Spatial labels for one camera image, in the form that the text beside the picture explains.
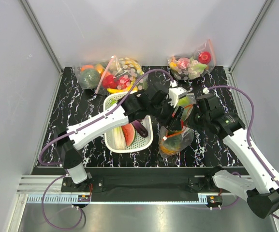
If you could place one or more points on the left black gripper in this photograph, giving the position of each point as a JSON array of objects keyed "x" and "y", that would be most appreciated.
[{"x": 171, "y": 108}]

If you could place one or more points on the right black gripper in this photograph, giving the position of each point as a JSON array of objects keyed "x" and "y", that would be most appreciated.
[{"x": 189, "y": 121}]

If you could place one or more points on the zip bag orange slider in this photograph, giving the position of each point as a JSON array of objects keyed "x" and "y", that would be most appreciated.
[{"x": 187, "y": 134}]

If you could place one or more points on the fake pineapple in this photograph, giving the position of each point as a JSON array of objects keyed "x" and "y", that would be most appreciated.
[{"x": 170, "y": 146}]

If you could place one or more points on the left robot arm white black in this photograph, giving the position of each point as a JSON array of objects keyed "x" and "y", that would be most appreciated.
[{"x": 157, "y": 101}]

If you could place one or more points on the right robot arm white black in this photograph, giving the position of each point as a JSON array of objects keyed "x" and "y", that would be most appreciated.
[{"x": 261, "y": 192}]

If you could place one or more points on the fake purple eggplant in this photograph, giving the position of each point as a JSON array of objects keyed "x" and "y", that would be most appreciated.
[{"x": 140, "y": 128}]

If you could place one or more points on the fake watermelon slice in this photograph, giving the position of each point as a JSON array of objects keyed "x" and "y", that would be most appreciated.
[{"x": 129, "y": 133}]

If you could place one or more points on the polka dot bag back right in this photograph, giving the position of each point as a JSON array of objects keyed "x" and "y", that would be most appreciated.
[{"x": 202, "y": 61}]

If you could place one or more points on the fake celery stalk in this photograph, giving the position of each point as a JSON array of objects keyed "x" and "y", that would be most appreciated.
[{"x": 119, "y": 138}]

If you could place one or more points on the polka dot bag bananas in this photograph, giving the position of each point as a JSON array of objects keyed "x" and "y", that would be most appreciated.
[{"x": 119, "y": 75}]

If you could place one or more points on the zip bag with broccoli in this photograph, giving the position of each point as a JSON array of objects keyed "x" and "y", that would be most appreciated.
[{"x": 89, "y": 75}]

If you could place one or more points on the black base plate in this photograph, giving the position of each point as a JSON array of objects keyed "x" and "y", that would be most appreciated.
[{"x": 144, "y": 185}]

